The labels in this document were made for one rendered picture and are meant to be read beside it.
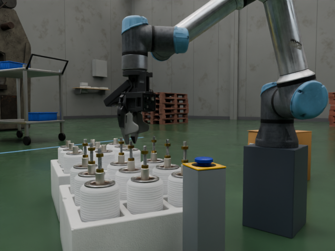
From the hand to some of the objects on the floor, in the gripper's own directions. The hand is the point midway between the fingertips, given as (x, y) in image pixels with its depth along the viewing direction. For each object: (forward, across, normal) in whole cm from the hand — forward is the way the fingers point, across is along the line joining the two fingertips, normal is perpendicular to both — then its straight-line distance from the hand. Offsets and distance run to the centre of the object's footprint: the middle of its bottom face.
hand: (129, 139), depth 87 cm
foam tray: (+34, 0, -1) cm, 34 cm away
